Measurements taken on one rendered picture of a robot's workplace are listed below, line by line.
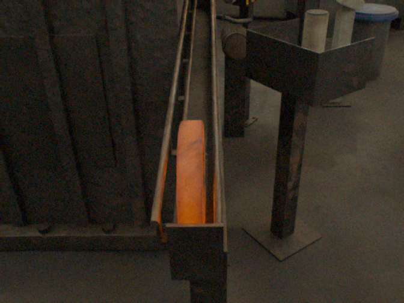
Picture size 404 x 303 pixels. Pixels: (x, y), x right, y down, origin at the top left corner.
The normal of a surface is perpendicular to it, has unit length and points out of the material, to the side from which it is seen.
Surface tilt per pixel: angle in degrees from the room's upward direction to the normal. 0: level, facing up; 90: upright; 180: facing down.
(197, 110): 5
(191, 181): 54
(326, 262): 0
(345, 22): 90
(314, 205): 0
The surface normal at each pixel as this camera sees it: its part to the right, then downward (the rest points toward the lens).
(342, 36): -0.01, 0.51
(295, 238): -0.02, -0.86
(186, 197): -0.03, 0.15
